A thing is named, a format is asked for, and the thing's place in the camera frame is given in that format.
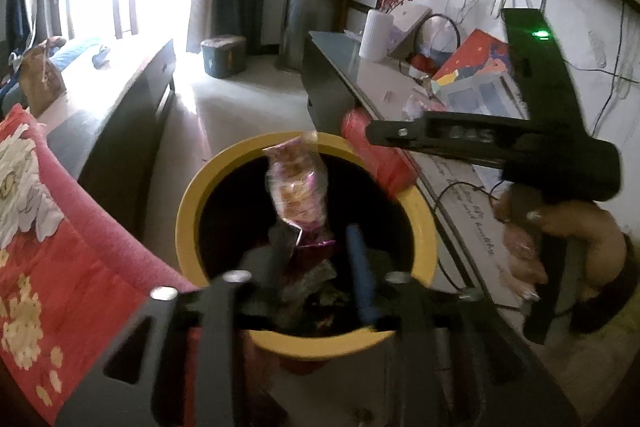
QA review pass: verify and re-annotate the glass-top television stand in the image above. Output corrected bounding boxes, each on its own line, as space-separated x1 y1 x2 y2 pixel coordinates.
302 31 551 308

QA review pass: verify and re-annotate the pink snack packet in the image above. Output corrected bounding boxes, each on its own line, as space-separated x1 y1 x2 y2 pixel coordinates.
262 132 336 248

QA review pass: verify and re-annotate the red floral blanket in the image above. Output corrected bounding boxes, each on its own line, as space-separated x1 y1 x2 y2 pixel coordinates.
0 104 201 427

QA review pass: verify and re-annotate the grey white board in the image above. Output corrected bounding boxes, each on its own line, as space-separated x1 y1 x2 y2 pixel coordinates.
390 2 432 58

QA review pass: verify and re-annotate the person's right hand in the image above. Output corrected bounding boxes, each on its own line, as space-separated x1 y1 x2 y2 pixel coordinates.
492 189 630 305

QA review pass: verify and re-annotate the black round wire ring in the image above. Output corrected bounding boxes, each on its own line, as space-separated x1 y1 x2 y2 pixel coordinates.
412 14 462 58

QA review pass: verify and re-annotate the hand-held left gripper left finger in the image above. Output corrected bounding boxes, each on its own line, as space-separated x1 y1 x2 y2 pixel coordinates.
55 227 296 427

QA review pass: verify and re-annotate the dark coffee table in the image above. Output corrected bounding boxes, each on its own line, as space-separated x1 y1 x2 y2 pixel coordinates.
30 39 178 198

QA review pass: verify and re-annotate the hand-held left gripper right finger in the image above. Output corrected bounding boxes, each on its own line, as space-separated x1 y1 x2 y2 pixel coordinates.
346 223 581 427

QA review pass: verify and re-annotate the white ribbed vase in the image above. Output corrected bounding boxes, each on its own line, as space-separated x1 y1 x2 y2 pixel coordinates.
359 9 393 60

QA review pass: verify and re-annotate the brown paper bag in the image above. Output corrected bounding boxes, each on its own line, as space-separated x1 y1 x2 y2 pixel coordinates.
20 47 68 115

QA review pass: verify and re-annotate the black cable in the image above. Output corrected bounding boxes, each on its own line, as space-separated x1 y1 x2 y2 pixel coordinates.
432 184 506 303

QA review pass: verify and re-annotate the person's right forearm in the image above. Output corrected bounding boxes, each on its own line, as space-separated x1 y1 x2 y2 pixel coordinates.
567 234 640 338

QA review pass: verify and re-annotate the yellow trash bin black liner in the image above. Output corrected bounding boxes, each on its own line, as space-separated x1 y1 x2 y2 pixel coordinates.
175 132 438 360

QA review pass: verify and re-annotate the red plastic bag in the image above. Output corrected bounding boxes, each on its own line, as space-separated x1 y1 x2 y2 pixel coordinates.
341 107 421 195

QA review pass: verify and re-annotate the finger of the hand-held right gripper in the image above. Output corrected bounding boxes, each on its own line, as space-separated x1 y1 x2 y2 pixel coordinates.
365 113 516 166

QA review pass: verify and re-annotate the blue white picture board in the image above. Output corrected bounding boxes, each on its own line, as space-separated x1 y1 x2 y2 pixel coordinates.
445 74 526 118

